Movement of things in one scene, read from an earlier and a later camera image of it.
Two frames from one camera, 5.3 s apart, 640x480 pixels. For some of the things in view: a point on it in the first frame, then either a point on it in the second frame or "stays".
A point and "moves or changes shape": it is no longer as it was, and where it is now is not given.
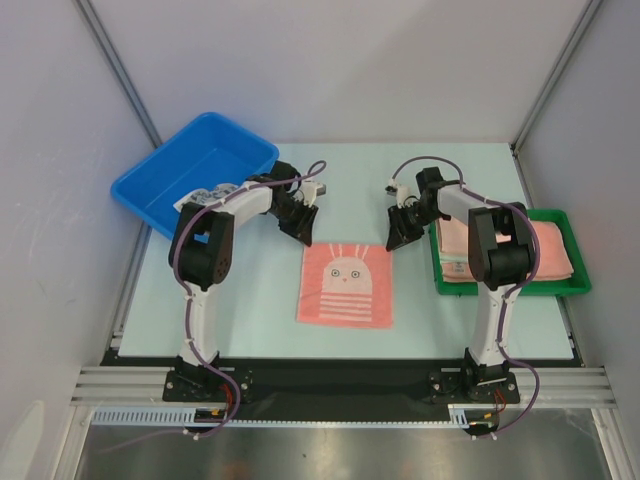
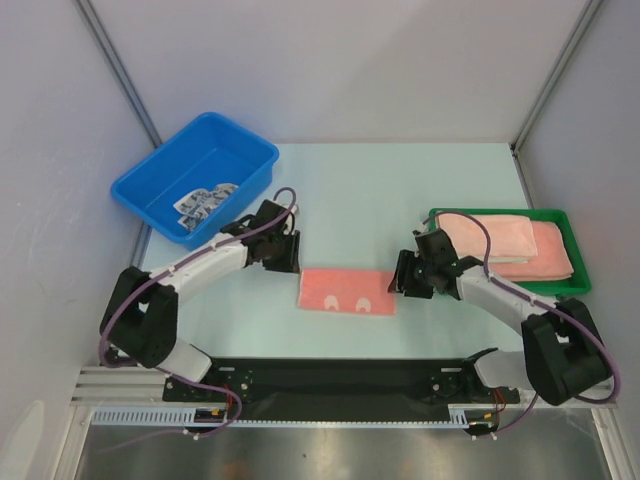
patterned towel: (208, 196) stays
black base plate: (351, 387) stays
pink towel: (346, 285) moves or changes shape
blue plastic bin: (210, 150) stays
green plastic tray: (579, 284) stays
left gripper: (302, 228) → (290, 262)
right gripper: (403, 221) → (406, 273)
